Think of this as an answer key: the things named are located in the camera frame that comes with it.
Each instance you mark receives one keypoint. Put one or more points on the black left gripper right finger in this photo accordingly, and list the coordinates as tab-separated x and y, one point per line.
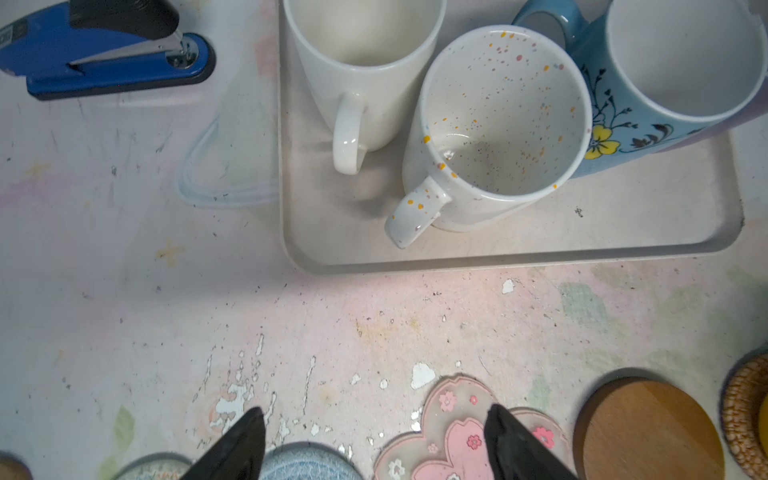
515	453

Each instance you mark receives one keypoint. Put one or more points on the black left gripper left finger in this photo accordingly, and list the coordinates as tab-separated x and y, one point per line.
238	454

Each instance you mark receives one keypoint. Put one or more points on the pink flower coaster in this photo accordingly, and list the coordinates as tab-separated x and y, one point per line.
449	441

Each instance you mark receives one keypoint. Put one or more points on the grey blue woven coaster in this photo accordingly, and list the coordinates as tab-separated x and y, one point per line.
307	461

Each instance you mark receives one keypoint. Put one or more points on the white zigzag woven coaster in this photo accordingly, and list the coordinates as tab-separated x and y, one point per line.
155	469

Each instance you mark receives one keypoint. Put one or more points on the brown round coaster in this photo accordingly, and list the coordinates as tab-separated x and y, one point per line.
637	428

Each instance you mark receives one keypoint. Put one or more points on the paw print coaster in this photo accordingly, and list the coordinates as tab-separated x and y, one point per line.
13	469

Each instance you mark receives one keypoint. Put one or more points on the cork woven coaster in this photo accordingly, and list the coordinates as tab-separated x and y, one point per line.
742	395

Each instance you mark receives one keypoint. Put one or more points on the beige serving tray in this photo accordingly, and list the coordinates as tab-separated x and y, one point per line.
682	202

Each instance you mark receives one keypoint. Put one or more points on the yellow mug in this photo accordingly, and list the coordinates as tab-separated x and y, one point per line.
762	428

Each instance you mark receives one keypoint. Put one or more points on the lavender mug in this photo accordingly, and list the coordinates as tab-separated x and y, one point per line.
755	108

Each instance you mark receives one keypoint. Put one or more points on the white mug right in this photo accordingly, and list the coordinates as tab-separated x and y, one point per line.
503	119

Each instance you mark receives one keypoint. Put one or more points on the white mug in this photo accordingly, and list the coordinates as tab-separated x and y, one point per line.
503	119
364	62

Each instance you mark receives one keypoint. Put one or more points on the light blue patterned mug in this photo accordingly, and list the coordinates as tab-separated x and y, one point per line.
659	72

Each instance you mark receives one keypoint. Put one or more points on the white mug left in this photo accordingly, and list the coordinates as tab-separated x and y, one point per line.
364	62

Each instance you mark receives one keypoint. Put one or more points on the blue black stapler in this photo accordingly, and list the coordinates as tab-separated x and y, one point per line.
88	48

